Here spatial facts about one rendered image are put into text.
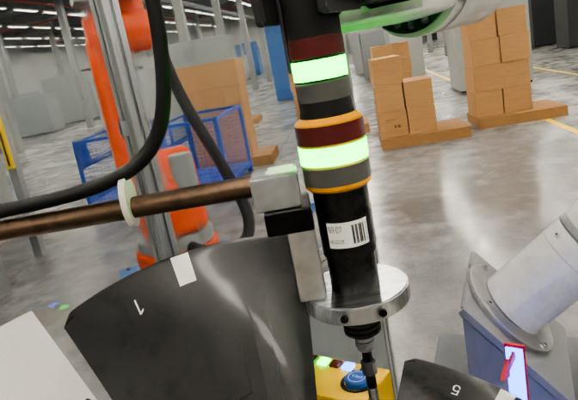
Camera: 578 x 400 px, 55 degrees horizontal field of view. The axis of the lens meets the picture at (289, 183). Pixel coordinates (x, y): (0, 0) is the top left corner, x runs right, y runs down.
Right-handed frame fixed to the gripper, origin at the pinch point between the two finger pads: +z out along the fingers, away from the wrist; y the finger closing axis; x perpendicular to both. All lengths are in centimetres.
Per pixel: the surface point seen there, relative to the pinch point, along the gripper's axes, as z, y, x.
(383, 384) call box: -38, 21, -57
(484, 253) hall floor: -330, 99, -164
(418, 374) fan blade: -22.3, 7.4, -42.0
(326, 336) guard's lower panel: -92, 71, -88
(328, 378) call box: -35, 30, -56
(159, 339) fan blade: 2.3, 19.1, -25.2
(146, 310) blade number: 1.4, 21.0, -23.1
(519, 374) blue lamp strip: -34, -1, -48
